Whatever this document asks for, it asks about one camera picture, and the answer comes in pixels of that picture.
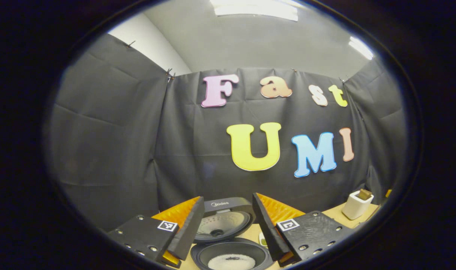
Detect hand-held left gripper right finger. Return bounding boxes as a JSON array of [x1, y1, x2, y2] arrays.
[[252, 192, 354, 267]]

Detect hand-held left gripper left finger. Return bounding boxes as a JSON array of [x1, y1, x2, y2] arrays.
[[107, 196, 206, 269]]

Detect black silver rice cooker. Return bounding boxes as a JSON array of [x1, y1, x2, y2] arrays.
[[190, 197, 275, 270]]

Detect white rice pile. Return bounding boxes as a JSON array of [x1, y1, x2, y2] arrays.
[[208, 254, 256, 270]]

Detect white utensil holder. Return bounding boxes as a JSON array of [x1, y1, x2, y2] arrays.
[[341, 190, 374, 221]]

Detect small ceiling light panel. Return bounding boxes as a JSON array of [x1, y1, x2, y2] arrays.
[[348, 36, 374, 60]]

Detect large ceiling light panel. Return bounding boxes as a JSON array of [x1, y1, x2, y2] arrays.
[[209, 0, 299, 22]]

